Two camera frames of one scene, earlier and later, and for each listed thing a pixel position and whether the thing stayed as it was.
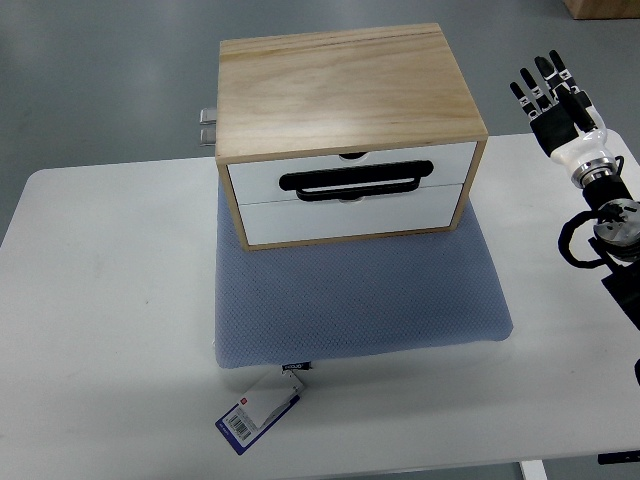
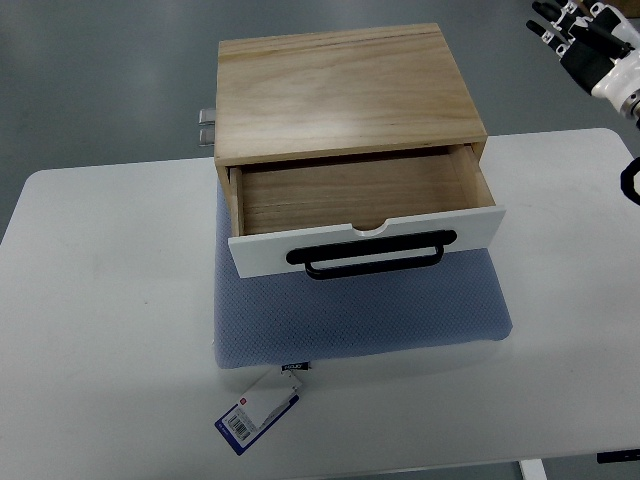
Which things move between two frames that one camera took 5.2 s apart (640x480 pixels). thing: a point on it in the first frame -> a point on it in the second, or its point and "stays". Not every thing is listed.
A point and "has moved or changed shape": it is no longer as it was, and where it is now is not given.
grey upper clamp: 208,117 stays
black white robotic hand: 566,127 -> 599,48
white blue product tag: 259,409 stays
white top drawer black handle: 374,175 has moved or changed shape
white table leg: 534,469 stays
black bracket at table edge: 618,457 stays
